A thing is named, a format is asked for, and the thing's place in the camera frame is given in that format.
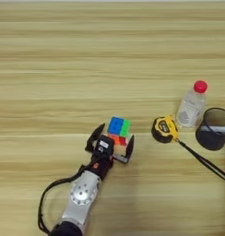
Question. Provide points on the black white marker pen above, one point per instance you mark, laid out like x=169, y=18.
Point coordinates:
x=219, y=129

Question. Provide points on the clear bottle with red cap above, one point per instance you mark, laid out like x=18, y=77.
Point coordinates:
x=191, y=109

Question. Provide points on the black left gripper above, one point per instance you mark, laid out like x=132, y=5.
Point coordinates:
x=100, y=167

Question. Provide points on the labelled box on left gripper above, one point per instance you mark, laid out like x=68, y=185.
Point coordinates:
x=104, y=146

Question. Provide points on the black mesh pen cup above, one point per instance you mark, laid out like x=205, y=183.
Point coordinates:
x=209, y=139

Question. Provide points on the colourful puzzle cube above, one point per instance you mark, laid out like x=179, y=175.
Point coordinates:
x=117, y=126

